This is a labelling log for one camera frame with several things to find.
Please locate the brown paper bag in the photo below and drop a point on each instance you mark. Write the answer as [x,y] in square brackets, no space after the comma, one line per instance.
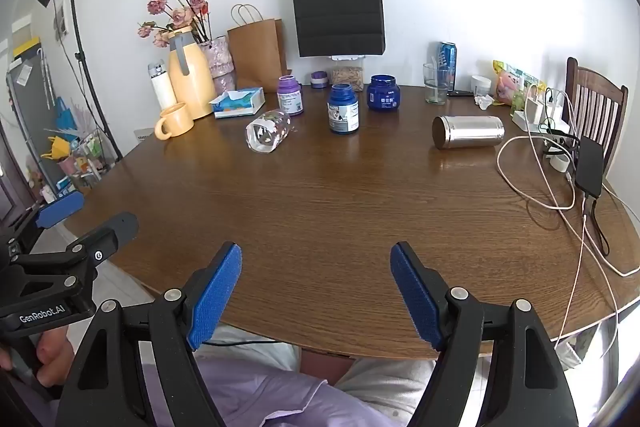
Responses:
[257,54]

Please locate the dried pink flowers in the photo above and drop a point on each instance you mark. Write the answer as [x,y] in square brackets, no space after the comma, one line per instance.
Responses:
[182,14]

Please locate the blue drink can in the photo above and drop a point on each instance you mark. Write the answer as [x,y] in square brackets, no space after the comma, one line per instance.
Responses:
[449,59]

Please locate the person's lavender shirt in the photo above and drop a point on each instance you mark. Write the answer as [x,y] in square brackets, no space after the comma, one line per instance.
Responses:
[260,387]

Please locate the pink snack packet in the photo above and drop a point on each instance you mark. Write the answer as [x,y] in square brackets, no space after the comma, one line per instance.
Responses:
[507,88]

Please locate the small purple jar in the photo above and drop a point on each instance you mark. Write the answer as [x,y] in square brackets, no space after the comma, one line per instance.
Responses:
[319,80]

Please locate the clear glass cup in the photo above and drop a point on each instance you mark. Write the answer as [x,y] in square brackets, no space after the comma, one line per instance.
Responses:
[267,132]

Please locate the pink vase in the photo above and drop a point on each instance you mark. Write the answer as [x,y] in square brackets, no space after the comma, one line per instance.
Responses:
[221,64]

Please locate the blue tissue box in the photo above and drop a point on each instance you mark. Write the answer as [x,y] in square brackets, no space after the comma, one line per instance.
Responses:
[237,103]

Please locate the yellow green snack packet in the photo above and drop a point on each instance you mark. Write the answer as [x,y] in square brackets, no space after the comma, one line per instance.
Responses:
[520,73]

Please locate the dark blue jar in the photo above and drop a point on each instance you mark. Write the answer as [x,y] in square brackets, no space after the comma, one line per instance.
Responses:
[384,94]

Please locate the black light stand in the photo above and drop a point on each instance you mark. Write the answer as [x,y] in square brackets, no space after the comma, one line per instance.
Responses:
[82,57]

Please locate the blue bottle with white label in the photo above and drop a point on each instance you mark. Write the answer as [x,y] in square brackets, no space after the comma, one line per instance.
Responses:
[343,112]

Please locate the wooden chair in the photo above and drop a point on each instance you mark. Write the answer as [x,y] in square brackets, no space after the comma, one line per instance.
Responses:
[595,107]

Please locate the white power strip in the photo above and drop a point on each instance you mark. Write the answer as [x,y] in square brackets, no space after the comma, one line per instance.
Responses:
[522,123]

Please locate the clear jar of snacks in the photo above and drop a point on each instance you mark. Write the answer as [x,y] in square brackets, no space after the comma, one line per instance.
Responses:
[347,78]

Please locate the clear drinking glass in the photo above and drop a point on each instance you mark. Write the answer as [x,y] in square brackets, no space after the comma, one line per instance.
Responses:
[435,84]

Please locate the purple bottle with white label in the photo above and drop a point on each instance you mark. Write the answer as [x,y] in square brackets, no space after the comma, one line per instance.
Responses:
[290,97]

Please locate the white round adapter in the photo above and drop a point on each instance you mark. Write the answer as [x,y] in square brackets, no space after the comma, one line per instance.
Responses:
[558,161]

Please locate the white charger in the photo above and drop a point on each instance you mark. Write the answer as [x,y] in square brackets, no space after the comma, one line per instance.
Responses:
[535,109]
[552,109]

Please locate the white jar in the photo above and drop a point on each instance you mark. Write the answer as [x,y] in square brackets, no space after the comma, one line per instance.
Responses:
[481,86]

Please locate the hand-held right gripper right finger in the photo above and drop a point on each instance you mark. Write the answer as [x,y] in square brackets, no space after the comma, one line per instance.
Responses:
[415,299]

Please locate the yellow thermos jug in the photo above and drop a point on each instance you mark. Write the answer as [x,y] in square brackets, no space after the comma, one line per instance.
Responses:
[192,82]

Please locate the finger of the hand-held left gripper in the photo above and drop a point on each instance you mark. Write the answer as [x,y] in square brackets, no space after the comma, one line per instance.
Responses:
[60,209]
[122,228]

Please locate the person's white pants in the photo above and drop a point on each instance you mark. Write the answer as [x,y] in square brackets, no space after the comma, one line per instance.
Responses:
[390,382]

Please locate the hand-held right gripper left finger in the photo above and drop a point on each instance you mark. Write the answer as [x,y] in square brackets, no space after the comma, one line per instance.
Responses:
[215,299]

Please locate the cluttered storage rack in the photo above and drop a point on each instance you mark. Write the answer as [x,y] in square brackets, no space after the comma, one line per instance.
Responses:
[80,152]

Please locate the crumpled white tissue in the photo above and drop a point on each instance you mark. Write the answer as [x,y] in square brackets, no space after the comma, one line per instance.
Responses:
[484,102]

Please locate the stainless steel cup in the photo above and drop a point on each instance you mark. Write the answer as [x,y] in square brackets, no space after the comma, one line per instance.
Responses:
[467,132]

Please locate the person's left hand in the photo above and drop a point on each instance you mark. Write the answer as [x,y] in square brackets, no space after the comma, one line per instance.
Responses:
[52,357]

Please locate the black flat device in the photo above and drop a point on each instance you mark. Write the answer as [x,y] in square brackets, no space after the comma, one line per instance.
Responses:
[460,93]

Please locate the yellow mug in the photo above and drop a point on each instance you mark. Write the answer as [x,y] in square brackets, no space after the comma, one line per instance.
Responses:
[176,121]

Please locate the white thermos bottle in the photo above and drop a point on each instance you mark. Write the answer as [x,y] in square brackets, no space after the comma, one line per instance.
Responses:
[161,87]

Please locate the black power bank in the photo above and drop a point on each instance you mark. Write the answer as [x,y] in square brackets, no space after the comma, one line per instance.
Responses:
[590,167]

